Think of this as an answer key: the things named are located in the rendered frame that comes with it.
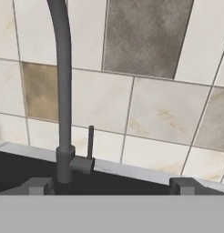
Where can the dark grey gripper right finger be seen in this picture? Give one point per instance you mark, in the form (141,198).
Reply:
(186,185)

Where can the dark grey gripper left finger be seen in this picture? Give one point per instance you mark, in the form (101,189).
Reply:
(38,185)

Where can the dark grey sink faucet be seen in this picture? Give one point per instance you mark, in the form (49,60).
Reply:
(64,91)

